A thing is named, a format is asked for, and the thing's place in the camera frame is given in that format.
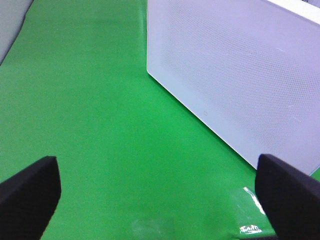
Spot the white microwave door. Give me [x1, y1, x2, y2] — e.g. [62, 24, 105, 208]
[147, 0, 320, 175]

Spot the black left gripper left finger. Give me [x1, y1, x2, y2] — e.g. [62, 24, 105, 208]
[0, 156, 62, 240]

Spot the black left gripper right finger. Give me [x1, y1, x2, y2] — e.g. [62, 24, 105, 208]
[254, 154, 320, 240]

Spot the white microwave oven body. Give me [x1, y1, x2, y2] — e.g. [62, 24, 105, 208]
[269, 0, 320, 24]

